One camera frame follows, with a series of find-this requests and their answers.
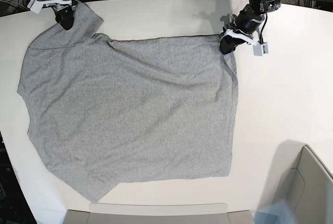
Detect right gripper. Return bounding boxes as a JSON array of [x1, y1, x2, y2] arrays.
[[52, 4, 76, 31]]

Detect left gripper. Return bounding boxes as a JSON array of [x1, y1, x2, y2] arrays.
[[220, 5, 264, 54]]

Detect grey T-shirt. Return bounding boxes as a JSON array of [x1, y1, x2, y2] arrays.
[[17, 3, 238, 202]]

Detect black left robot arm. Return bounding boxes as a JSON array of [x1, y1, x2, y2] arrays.
[[220, 0, 281, 56]]

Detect grey bin right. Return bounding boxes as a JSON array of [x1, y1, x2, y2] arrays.
[[272, 146, 332, 223]]

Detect grey bin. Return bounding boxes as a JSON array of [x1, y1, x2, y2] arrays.
[[272, 146, 332, 223], [63, 203, 254, 223]]

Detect grey bin front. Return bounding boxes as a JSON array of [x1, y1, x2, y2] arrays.
[[63, 203, 254, 223]]

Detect blue cloth in corner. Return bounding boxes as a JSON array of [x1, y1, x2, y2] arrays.
[[252, 200, 299, 224]]

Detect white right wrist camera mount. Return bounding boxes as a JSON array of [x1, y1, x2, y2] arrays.
[[27, 0, 78, 14]]

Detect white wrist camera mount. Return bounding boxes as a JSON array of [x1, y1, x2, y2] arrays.
[[220, 29, 268, 56], [27, 0, 78, 14]]

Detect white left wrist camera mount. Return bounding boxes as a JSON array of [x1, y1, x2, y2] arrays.
[[220, 29, 268, 56]]

